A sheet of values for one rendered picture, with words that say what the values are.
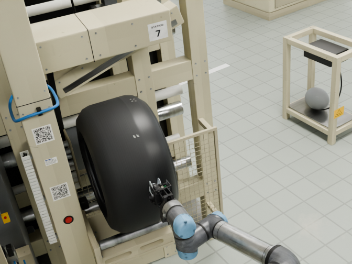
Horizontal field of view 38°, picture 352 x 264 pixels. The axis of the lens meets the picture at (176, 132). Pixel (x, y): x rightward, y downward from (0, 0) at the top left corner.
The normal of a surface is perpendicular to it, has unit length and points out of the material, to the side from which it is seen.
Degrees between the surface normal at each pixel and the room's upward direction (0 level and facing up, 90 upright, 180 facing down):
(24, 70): 90
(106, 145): 39
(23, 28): 90
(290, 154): 0
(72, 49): 90
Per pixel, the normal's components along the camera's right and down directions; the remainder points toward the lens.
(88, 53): 0.39, 0.47
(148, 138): 0.17, -0.33
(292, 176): -0.11, -0.84
